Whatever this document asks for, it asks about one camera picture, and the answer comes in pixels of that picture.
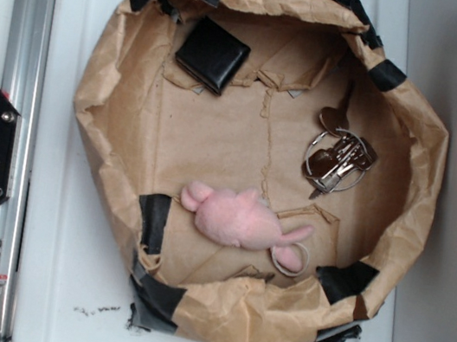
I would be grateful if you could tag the brown paper bag container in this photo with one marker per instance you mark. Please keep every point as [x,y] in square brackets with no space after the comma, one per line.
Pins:
[150,128]

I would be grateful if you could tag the metal key bunch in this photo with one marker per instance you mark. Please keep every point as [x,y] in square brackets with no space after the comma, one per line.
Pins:
[337,159]

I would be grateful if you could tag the white tray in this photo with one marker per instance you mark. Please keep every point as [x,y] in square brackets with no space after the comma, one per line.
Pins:
[72,284]

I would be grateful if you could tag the pink plush bunny toy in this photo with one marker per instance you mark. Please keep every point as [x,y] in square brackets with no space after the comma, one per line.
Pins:
[243,220]

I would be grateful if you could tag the black square box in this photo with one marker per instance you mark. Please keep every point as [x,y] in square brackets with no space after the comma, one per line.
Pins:
[212,55]

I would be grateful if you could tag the aluminium extrusion rail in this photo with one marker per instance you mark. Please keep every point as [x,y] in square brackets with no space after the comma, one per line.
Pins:
[23,75]

